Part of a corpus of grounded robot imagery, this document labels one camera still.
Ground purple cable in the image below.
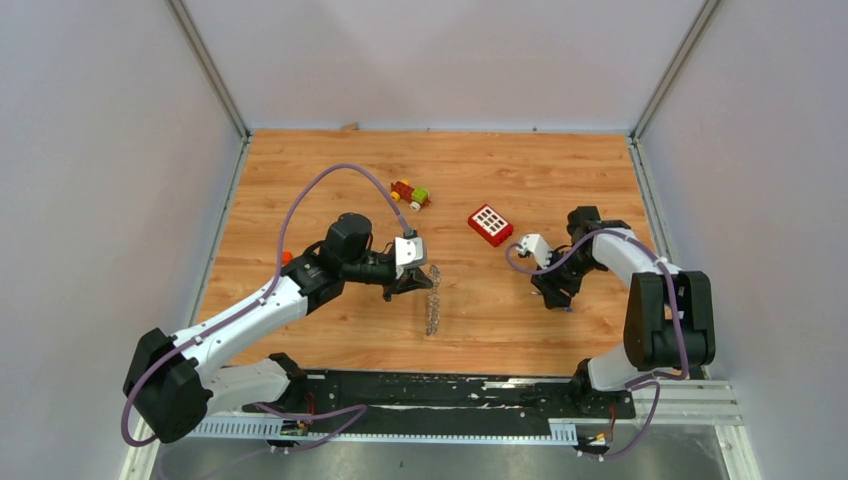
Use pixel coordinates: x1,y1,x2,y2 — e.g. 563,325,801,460
505,228,694,462
119,163,420,453

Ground grey slotted cable duct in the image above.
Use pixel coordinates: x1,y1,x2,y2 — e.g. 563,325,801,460
192,415,579,446

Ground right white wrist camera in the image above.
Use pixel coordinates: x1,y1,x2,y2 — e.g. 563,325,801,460
517,233,553,269

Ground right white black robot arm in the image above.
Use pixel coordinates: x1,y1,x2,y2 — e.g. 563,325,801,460
518,206,717,418

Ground red white window brick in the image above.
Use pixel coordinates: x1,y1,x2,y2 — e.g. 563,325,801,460
467,204,514,247

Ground toy brick car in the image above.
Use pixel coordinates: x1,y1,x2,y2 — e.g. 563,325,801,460
390,179,431,212

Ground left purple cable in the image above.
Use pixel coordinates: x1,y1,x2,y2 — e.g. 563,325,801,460
119,163,420,453

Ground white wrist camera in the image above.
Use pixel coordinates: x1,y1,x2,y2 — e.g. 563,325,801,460
517,233,553,269
394,236,427,269

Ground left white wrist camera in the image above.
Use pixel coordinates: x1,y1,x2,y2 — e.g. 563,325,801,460
394,236,427,269

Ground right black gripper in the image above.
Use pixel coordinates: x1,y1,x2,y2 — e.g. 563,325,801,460
530,249,601,310

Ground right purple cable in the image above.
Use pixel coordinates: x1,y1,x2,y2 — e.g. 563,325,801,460
505,228,694,462

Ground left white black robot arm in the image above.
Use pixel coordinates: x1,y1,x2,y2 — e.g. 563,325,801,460
122,213,433,443

